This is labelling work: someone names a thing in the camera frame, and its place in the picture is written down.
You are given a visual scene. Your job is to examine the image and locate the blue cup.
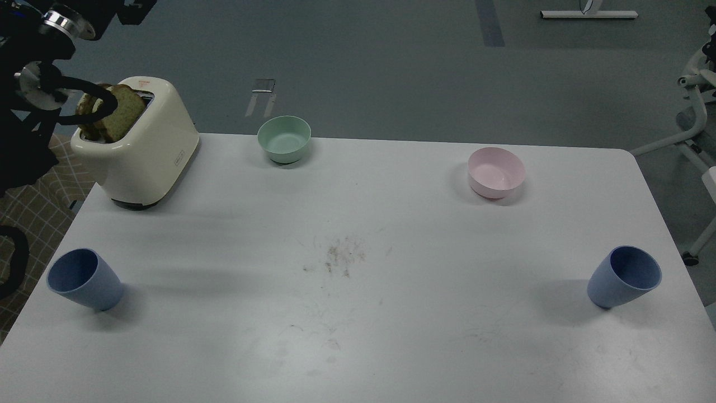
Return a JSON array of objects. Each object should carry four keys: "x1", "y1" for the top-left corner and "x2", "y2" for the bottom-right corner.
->
[
  {"x1": 587, "y1": 245, "x2": 662, "y2": 309},
  {"x1": 46, "y1": 249, "x2": 125, "y2": 311}
]

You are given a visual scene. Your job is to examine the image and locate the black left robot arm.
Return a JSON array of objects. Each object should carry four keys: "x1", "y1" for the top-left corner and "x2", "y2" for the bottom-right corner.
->
[{"x1": 2, "y1": 1, "x2": 156, "y2": 193}]

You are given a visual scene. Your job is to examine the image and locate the mint green bowl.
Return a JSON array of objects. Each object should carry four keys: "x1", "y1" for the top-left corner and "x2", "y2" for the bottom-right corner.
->
[{"x1": 257, "y1": 116, "x2": 312, "y2": 164}]

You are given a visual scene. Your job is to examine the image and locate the pink bowl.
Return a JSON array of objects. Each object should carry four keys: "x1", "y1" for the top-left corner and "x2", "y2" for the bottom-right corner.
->
[{"x1": 467, "y1": 147, "x2": 526, "y2": 199}]

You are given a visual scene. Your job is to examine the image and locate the cream white toaster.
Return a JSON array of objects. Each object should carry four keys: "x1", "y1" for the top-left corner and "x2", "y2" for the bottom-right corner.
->
[{"x1": 70, "y1": 76, "x2": 199, "y2": 210}]

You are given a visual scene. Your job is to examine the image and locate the toast slice in toaster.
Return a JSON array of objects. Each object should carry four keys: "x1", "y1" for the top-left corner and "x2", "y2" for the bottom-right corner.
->
[{"x1": 78, "y1": 83, "x2": 146, "y2": 143}]

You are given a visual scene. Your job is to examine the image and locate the white stand foot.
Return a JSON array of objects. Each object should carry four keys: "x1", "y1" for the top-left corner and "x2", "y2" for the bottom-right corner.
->
[{"x1": 540, "y1": 1, "x2": 639, "y2": 20}]

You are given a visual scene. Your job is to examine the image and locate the checkered cloth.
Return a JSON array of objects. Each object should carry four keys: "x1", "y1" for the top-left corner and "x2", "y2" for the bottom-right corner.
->
[{"x1": 1, "y1": 134, "x2": 95, "y2": 341}]

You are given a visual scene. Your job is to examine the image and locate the white office chair base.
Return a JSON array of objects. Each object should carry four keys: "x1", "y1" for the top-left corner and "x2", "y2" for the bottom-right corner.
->
[{"x1": 629, "y1": 11, "x2": 716, "y2": 266}]

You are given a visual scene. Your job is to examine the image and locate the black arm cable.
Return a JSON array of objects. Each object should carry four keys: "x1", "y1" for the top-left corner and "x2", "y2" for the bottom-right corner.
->
[{"x1": 0, "y1": 225, "x2": 30, "y2": 300}]

